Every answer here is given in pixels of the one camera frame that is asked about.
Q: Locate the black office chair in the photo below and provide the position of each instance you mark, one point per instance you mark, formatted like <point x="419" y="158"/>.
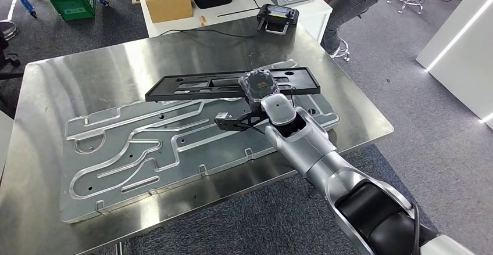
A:
<point x="5" y="59"/>

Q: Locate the person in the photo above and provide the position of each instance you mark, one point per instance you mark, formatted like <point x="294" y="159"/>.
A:
<point x="346" y="3"/>

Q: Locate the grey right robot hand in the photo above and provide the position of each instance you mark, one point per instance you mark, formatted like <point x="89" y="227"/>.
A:
<point x="258" y="86"/>

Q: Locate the green plastic crate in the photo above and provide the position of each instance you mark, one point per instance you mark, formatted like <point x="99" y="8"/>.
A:
<point x="75" y="9"/>

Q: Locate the black plastic frame part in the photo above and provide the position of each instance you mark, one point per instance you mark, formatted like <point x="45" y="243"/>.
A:
<point x="192" y="91"/>

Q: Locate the white partition with light strip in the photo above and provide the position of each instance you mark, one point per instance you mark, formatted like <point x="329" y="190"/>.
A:
<point x="470" y="53"/>

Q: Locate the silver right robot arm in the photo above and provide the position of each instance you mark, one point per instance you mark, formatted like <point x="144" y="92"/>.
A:
<point x="308" y="145"/>

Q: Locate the aluminium fixture plate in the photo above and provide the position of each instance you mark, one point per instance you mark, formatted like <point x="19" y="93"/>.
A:
<point x="154" y="157"/>

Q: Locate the black handheld controller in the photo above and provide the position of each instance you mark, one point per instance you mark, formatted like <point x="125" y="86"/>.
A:
<point x="277" y="16"/>

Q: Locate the small orange item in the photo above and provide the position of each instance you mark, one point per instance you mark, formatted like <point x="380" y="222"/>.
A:
<point x="203" y="20"/>

